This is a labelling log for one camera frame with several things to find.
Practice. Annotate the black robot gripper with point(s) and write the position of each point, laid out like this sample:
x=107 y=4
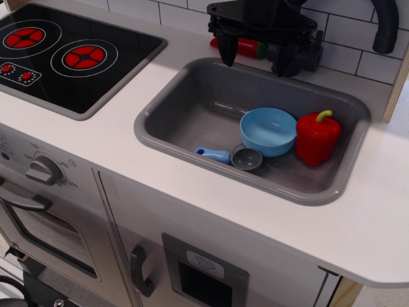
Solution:
x=274 y=22

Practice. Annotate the blue-handled grey toy spoon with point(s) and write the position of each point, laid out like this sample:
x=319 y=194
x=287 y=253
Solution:
x=243 y=158

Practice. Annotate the light blue plastic bowl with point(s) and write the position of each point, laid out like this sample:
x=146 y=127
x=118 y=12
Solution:
x=269 y=130

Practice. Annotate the grey plastic sink basin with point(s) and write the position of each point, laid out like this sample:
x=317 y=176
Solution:
x=202 y=107

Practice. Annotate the red toy chili pepper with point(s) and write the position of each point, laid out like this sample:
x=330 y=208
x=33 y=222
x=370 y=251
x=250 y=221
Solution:
x=247 y=48

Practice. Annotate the dark grey toy faucet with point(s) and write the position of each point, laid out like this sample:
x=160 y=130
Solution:
x=355 y=37

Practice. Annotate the red toy bell pepper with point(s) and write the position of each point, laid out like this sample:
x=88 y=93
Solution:
x=317 y=134

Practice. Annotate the black toy stove top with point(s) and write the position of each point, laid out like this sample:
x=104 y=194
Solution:
x=69 y=64

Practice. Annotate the white cabinet door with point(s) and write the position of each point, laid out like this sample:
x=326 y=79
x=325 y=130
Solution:
x=276 y=277

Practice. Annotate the grey toy dispenser panel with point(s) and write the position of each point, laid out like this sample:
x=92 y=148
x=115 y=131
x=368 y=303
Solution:
x=203 y=278

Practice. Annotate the grey oven dial knob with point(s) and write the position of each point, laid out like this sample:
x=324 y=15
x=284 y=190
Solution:
x=44 y=171

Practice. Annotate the toy oven door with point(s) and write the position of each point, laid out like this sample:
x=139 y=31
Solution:
x=69 y=238

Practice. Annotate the grey cabinet door handle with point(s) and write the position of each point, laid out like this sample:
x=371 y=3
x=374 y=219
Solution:
x=143 y=285

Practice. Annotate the grey oven door handle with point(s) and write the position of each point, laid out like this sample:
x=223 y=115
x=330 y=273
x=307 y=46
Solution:
x=36 y=204

